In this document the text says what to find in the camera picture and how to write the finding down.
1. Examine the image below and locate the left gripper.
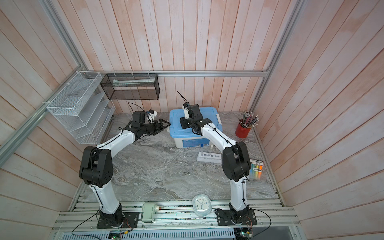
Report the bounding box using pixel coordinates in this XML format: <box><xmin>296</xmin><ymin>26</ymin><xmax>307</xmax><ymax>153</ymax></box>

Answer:
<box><xmin>141</xmin><ymin>118</ymin><xmax>171</xmax><ymax>136</ymax></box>

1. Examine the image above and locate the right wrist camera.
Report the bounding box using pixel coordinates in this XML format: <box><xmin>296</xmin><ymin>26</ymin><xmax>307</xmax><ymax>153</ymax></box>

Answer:
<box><xmin>183</xmin><ymin>102</ymin><xmax>192</xmax><ymax>119</ymax></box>

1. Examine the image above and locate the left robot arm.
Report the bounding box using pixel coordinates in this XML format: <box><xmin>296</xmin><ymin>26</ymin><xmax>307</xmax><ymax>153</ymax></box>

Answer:
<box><xmin>79</xmin><ymin>110</ymin><xmax>171</xmax><ymax>228</ymax></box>

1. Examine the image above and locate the black mesh wall basket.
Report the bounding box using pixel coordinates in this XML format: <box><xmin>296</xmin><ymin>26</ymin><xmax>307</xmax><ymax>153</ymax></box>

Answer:
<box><xmin>101</xmin><ymin>73</ymin><xmax>161</xmax><ymax>101</ymax></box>

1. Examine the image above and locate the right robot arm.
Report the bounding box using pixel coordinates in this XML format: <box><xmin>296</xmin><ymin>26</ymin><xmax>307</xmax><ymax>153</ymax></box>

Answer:
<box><xmin>180</xmin><ymin>102</ymin><xmax>251</xmax><ymax>224</ymax></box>

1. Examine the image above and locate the white wire mesh shelf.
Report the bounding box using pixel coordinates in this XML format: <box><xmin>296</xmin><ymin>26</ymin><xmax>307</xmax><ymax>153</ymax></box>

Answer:
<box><xmin>47</xmin><ymin>72</ymin><xmax>116</xmax><ymax>145</ymax></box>

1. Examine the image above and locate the bundle of pencils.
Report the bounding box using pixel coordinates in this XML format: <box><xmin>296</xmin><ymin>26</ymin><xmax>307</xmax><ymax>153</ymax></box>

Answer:
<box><xmin>239</xmin><ymin>110</ymin><xmax>259</xmax><ymax>129</ymax></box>

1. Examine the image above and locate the white test tube rack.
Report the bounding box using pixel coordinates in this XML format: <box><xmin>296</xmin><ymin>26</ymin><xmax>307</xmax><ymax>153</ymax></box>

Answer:
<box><xmin>197</xmin><ymin>152</ymin><xmax>222</xmax><ymax>164</ymax></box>

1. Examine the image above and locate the blue plastic bin lid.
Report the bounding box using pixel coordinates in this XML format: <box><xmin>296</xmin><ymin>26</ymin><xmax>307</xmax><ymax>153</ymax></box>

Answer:
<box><xmin>170</xmin><ymin>107</ymin><xmax>223</xmax><ymax>139</ymax></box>

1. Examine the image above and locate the white analog clock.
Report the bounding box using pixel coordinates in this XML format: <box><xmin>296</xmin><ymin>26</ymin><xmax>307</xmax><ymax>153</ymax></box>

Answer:
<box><xmin>192</xmin><ymin>194</ymin><xmax>212</xmax><ymax>217</ymax></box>

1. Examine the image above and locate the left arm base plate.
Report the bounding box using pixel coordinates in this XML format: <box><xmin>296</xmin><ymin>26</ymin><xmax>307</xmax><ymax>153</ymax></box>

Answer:
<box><xmin>97</xmin><ymin>212</ymin><xmax>140</xmax><ymax>229</ymax></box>

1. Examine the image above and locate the red pencil cup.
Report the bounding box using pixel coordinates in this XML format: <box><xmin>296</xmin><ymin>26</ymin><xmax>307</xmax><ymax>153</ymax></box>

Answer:
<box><xmin>235</xmin><ymin>123</ymin><xmax>252</xmax><ymax>139</ymax></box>

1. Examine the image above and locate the white plastic storage bin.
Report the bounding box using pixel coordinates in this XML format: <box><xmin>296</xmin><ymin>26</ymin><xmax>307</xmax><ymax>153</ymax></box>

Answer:
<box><xmin>168</xmin><ymin>115</ymin><xmax>223</xmax><ymax>149</ymax></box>

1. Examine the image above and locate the pack of colored markers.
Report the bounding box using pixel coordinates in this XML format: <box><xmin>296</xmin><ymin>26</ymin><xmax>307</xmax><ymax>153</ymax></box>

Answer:
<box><xmin>249</xmin><ymin>159</ymin><xmax>264</xmax><ymax>180</ymax></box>

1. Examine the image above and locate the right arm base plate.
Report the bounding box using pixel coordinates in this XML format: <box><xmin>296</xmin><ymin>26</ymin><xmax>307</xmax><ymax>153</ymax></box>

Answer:
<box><xmin>214</xmin><ymin>209</ymin><xmax>258</xmax><ymax>226</ymax></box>

